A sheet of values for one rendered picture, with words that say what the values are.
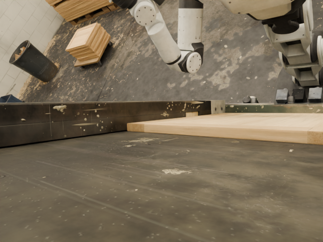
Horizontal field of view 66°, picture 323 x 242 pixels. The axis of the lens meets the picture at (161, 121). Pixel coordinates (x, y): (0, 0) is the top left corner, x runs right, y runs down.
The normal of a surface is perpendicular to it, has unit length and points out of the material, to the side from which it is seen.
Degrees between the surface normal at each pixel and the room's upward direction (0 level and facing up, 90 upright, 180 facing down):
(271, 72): 0
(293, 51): 26
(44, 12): 90
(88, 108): 90
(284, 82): 0
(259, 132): 32
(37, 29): 90
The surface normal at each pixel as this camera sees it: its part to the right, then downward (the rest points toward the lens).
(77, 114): 0.78, 0.03
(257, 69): -0.54, -0.48
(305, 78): -0.62, -0.05
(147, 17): 0.11, 0.71
